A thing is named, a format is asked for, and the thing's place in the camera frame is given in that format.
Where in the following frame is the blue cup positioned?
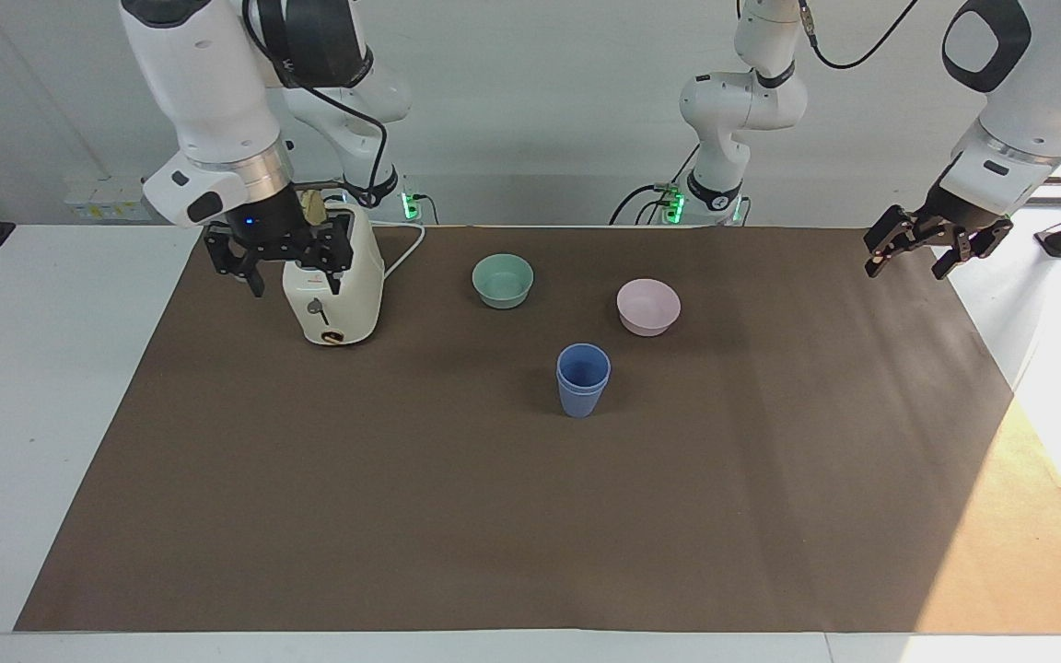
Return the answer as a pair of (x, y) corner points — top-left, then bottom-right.
(555, 343), (612, 394)
(557, 373), (610, 420)

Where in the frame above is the pink bowl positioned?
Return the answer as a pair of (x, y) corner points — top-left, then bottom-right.
(615, 278), (682, 338)

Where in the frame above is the green bowl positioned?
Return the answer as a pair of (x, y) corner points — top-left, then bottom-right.
(471, 253), (536, 310)

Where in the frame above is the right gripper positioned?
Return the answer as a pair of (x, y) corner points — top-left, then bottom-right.
(203, 183), (356, 298)

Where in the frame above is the white power cord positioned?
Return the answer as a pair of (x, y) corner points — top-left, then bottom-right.
(368, 218), (427, 282)

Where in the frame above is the white toaster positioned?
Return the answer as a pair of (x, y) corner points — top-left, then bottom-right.
(281, 203), (387, 348)

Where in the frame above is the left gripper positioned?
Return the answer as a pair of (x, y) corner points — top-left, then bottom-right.
(864, 183), (1015, 281)

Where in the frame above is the black cable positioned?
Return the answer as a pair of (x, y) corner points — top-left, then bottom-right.
(243, 0), (391, 209)
(609, 143), (702, 227)
(798, 0), (920, 71)

